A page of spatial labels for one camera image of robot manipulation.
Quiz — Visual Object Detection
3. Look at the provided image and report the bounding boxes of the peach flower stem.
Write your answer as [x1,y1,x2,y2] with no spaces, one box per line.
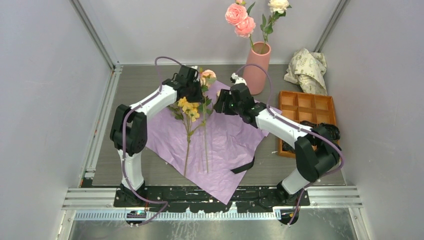
[200,68,217,173]

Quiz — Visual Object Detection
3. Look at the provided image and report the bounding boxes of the yellow flower bunch stems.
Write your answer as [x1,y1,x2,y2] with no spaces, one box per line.
[167,97,206,177]

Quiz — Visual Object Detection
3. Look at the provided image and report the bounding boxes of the purple wrapping paper sheet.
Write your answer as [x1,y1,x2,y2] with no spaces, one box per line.
[145,81,282,206]

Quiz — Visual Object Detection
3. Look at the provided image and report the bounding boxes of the black ribbon with gold text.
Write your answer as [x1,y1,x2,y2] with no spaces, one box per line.
[230,157,255,174]

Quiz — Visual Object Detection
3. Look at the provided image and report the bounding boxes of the white flower with leaves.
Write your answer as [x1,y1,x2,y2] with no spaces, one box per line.
[260,0,292,54]

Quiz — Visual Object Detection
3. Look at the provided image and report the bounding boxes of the pink flower stem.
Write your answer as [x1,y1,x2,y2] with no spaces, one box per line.
[224,0,256,49]

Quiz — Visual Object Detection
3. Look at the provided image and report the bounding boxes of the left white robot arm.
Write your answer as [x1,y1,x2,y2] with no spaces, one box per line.
[109,65,204,207]

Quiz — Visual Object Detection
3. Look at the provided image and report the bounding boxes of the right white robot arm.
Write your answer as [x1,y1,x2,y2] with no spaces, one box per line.
[214,83,342,206]

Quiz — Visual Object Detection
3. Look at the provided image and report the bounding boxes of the pink cylindrical vase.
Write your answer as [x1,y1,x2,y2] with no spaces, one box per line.
[242,42,271,95]

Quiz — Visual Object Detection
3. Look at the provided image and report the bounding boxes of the orange compartment tray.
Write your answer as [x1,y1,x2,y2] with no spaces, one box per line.
[276,90,342,159]

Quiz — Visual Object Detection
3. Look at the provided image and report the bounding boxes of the crumpled printed paper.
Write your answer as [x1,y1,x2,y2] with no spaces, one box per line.
[283,48,328,96]

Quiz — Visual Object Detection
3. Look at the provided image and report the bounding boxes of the black rolled ribbon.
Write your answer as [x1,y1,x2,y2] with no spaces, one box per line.
[319,122,341,141]

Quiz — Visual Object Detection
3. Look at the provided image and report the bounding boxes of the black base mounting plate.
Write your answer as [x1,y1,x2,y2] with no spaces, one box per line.
[113,185,311,225]

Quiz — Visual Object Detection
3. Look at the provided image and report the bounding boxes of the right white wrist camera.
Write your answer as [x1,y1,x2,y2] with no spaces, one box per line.
[230,72,247,85]

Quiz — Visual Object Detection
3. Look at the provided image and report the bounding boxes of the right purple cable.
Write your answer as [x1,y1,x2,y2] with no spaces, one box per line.
[231,63,345,227]

